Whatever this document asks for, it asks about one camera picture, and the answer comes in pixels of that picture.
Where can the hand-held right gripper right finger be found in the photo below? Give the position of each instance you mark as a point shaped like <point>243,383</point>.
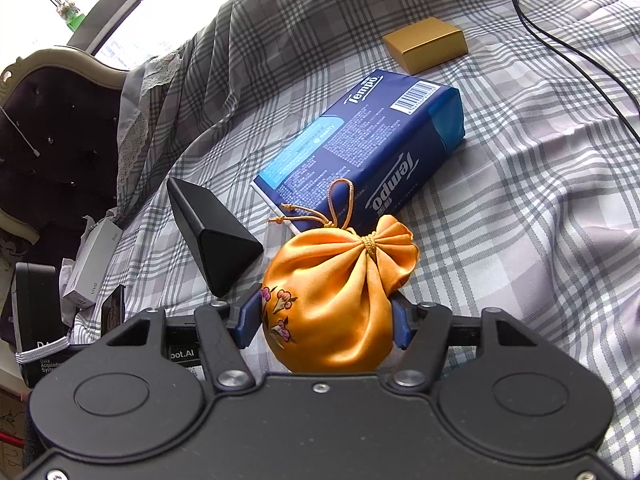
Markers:
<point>398,322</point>

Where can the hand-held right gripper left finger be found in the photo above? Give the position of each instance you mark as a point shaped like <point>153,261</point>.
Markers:
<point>247,325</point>

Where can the white phone box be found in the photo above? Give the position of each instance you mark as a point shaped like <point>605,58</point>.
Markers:
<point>92,265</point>

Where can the black smartphone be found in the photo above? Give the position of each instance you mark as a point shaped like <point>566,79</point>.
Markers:
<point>112,310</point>

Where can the black triangular case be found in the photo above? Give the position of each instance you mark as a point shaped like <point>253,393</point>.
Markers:
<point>220,250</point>

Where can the grey plaid bedsheet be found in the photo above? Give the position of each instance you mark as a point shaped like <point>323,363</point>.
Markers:
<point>525,185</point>

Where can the blue tissue pack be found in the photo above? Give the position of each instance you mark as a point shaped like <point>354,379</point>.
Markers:
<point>360,135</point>

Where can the grey lace-trimmed cloth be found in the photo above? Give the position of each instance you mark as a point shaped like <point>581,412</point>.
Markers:
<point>145,125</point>

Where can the gold cardboard box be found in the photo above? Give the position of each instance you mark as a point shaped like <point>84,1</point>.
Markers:
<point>425,45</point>

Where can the dark tufted headboard cream frame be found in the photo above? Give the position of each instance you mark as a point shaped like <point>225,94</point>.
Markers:
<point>60,150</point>

